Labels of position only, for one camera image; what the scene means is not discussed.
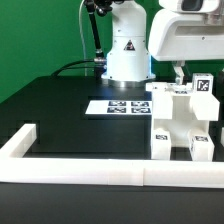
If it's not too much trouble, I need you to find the white chair back frame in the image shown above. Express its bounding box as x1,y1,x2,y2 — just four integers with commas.
145,82,220,121

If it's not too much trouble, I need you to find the white tagged cube nut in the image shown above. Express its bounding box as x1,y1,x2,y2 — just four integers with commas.
220,127,224,147
192,73,213,93

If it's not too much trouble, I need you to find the white chair seat part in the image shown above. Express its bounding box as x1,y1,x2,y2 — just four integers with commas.
151,90,212,151

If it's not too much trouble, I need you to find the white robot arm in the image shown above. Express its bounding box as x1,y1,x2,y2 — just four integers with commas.
102,0,224,86

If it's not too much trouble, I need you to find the white fiducial marker sheet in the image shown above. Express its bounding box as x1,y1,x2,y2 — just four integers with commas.
86,100,152,116

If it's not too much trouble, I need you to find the black cable bundle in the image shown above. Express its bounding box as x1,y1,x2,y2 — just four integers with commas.
50,59,108,78

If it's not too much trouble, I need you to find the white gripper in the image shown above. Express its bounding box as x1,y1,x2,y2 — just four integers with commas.
148,9,224,85

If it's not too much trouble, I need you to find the grey thin cable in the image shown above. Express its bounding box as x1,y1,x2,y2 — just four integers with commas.
78,0,88,76

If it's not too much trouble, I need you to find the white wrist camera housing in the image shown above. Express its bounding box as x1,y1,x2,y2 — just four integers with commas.
159,0,223,13

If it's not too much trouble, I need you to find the white U-shaped obstacle fence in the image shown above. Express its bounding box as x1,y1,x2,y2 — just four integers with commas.
0,124,224,189

